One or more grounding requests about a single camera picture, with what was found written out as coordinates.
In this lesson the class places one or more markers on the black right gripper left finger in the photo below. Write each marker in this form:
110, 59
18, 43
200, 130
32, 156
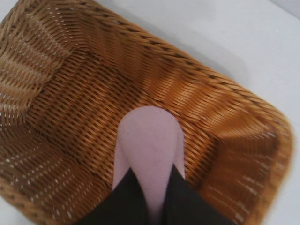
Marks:
122, 204

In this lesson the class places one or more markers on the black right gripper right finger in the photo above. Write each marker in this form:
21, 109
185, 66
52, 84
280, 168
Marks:
187, 201

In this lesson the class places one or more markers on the pink squishy peach toy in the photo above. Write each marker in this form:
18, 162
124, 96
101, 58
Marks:
150, 145

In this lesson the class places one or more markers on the brown woven wicker basket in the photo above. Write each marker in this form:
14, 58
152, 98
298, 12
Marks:
82, 105

